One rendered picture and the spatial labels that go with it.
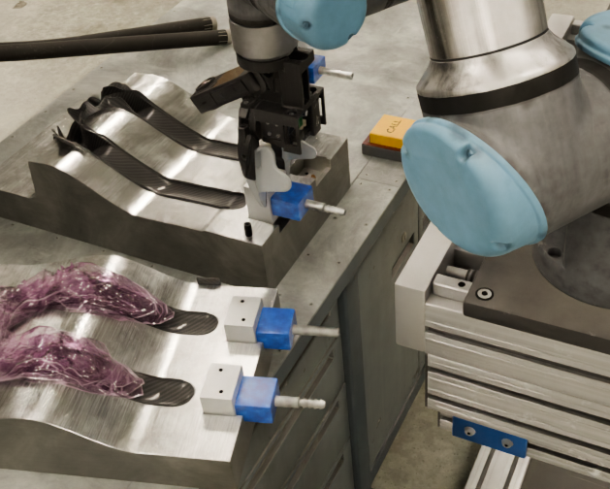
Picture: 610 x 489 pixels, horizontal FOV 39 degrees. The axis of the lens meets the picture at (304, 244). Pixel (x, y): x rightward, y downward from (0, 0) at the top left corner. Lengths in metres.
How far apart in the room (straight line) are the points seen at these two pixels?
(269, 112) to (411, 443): 1.13
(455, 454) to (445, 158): 1.40
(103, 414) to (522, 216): 0.54
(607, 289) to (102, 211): 0.72
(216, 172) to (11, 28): 2.87
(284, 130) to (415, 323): 0.28
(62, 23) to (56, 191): 2.74
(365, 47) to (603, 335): 1.04
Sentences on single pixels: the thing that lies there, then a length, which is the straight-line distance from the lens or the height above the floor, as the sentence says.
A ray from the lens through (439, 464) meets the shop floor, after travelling 1.96.
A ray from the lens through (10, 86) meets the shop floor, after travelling 3.58.
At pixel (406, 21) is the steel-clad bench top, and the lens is 1.79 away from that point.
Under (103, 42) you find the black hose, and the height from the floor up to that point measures 0.88.
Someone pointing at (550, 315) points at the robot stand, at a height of 1.04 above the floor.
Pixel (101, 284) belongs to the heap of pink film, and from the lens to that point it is 1.06.
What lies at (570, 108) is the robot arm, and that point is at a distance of 0.63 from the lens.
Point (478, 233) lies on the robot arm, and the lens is 0.64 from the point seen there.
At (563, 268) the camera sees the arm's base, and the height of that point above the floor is 1.06.
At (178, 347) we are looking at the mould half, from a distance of 1.04.
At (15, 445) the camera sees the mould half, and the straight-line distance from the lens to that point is 1.02.
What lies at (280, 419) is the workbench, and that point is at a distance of 1.30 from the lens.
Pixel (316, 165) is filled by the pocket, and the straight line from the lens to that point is 1.26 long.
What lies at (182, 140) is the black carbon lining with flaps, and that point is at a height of 0.89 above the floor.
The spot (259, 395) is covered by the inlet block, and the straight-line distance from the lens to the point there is 0.95.
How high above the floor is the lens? 1.59
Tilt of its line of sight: 40 degrees down
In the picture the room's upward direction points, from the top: 6 degrees counter-clockwise
